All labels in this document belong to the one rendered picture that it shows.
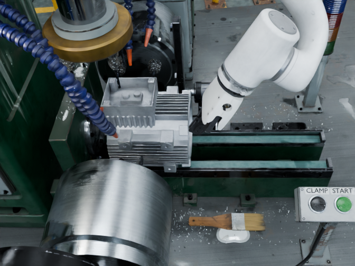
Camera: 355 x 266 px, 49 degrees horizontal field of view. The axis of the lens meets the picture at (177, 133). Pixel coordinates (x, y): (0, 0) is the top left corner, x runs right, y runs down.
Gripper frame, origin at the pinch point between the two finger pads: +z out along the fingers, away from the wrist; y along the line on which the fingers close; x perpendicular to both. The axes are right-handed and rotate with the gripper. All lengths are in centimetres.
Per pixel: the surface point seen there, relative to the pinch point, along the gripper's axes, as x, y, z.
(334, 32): -32, 33, -20
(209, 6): -56, 230, 91
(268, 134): -25.2, 12.2, 5.3
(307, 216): -20.7, -21.4, -8.0
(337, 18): -29, 33, -24
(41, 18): 66, 224, 163
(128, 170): 14.6, -17.5, 0.7
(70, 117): 27.5, -2.3, 9.3
